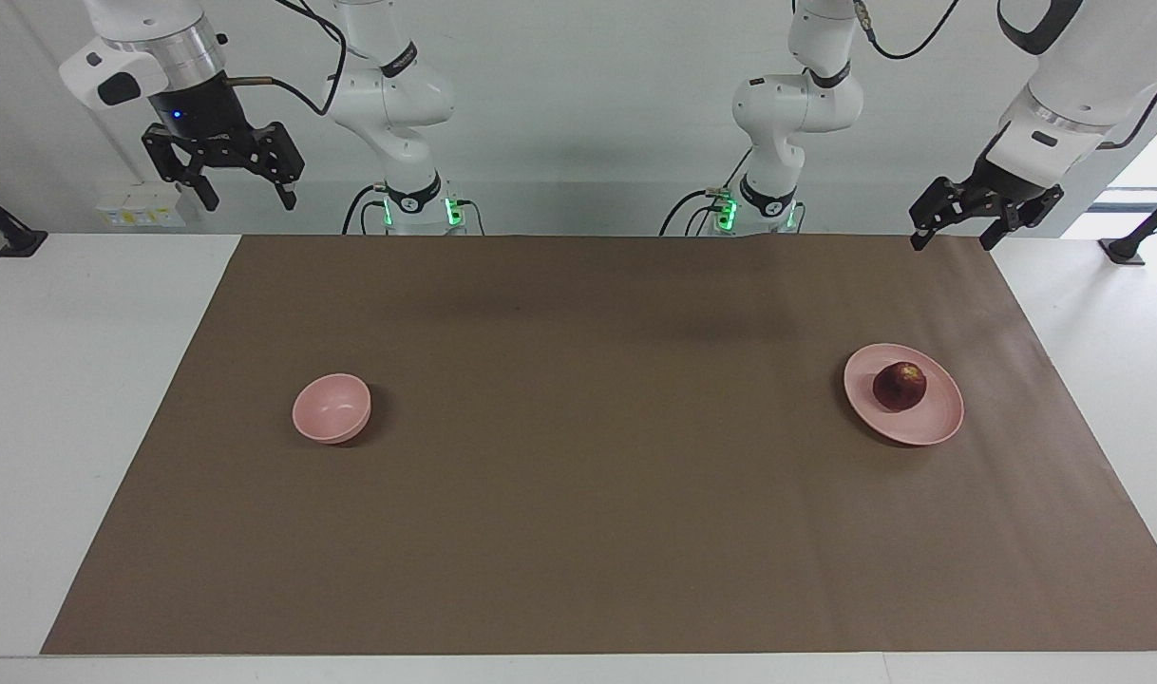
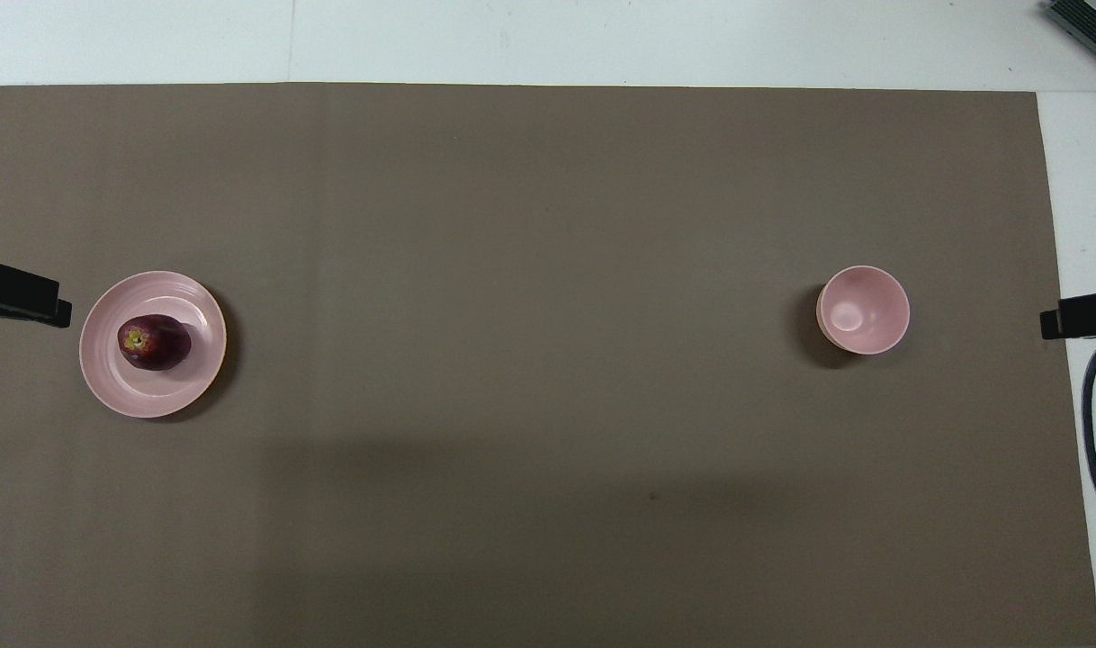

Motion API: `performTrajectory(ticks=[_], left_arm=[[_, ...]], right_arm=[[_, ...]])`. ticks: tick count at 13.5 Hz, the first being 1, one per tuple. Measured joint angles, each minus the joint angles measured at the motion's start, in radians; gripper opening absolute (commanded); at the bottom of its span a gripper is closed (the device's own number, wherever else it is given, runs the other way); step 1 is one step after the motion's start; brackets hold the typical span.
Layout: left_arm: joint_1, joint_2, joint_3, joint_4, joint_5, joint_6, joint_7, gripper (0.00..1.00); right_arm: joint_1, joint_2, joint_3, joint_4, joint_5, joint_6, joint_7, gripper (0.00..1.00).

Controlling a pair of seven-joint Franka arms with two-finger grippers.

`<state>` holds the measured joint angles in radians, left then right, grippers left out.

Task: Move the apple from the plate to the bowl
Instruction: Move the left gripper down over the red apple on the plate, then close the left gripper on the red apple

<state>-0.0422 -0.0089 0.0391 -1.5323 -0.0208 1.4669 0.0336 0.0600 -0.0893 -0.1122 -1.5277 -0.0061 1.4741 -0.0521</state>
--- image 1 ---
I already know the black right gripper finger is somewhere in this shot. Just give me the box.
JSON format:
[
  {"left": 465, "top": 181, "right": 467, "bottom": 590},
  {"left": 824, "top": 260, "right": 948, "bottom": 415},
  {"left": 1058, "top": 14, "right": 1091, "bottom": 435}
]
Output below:
[
  {"left": 251, "top": 122, "right": 306, "bottom": 212},
  {"left": 142, "top": 123, "right": 220, "bottom": 212}
]

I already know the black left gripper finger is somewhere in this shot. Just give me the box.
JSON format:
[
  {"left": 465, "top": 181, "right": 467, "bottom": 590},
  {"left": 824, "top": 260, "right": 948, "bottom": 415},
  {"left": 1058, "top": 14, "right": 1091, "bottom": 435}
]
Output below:
[
  {"left": 979, "top": 190, "right": 1064, "bottom": 253},
  {"left": 909, "top": 178, "right": 978, "bottom": 253}
]

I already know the dark red apple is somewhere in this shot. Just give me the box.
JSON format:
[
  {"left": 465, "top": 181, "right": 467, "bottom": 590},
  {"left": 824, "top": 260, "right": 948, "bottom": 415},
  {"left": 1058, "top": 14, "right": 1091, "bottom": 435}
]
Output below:
[{"left": 872, "top": 361, "right": 928, "bottom": 412}]

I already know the pink plate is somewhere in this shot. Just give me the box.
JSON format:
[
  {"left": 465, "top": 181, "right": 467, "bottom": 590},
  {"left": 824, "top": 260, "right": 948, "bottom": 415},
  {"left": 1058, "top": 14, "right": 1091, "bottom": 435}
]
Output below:
[{"left": 844, "top": 343, "right": 965, "bottom": 446}]

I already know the pink bowl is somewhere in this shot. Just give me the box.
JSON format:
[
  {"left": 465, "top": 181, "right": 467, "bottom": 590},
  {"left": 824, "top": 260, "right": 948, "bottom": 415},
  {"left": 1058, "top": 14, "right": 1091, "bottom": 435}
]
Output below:
[{"left": 292, "top": 372, "right": 372, "bottom": 445}]

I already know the black clamp stand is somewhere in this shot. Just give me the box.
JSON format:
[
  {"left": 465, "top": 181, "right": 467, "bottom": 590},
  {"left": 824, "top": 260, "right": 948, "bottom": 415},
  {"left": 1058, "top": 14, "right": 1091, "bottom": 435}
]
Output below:
[
  {"left": 0, "top": 180, "right": 49, "bottom": 259},
  {"left": 1099, "top": 185, "right": 1157, "bottom": 265}
]

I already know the brown table mat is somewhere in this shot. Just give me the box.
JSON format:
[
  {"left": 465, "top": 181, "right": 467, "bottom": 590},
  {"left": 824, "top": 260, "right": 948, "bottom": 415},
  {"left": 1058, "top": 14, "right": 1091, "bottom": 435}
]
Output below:
[{"left": 40, "top": 233, "right": 1157, "bottom": 656}]

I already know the white wall socket box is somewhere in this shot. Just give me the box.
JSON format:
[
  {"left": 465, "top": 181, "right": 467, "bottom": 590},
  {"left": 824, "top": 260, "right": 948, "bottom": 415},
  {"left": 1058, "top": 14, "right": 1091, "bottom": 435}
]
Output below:
[{"left": 94, "top": 182, "right": 187, "bottom": 229}]

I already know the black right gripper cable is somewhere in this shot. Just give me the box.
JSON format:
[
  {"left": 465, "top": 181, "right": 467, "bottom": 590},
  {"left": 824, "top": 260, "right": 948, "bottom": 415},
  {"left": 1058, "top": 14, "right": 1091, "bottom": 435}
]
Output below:
[{"left": 227, "top": 0, "right": 351, "bottom": 117}]

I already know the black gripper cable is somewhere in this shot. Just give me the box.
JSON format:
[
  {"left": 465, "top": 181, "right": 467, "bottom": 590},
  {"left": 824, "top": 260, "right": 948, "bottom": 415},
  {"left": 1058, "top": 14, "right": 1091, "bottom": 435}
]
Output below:
[
  {"left": 227, "top": 0, "right": 351, "bottom": 117},
  {"left": 854, "top": 0, "right": 1157, "bottom": 151}
]

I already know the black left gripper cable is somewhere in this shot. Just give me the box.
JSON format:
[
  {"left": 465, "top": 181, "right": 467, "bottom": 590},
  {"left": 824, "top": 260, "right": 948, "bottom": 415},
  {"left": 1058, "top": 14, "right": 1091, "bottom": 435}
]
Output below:
[{"left": 854, "top": 0, "right": 1157, "bottom": 151}]

